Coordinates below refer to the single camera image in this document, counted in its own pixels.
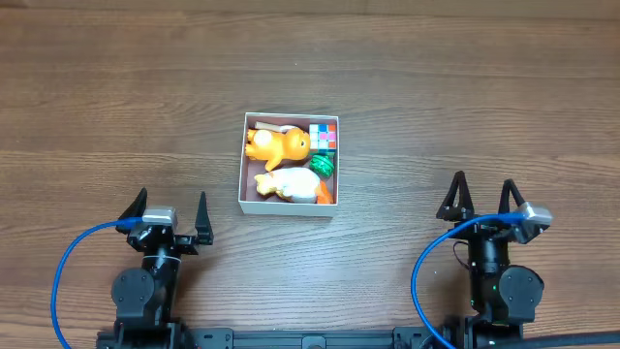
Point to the white box pink interior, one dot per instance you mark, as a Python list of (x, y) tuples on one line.
[(251, 201)]

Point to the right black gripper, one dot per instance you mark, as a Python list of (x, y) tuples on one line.
[(484, 228)]

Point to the orange dinosaur toy figure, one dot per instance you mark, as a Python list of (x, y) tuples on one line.
[(274, 147)]

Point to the white wooden rattle drum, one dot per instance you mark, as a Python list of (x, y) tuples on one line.
[(274, 128)]

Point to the white duck plush toy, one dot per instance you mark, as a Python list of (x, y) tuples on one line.
[(297, 185)]

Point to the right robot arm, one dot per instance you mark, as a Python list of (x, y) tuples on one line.
[(502, 293)]

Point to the multicolour puzzle cube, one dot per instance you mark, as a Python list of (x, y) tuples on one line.
[(323, 139)]

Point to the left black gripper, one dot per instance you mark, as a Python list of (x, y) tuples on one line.
[(173, 240)]

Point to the green round plastic toy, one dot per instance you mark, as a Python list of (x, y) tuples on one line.
[(322, 165)]

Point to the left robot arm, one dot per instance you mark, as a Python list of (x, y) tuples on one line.
[(144, 296)]

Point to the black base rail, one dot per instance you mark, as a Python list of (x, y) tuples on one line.
[(399, 337)]

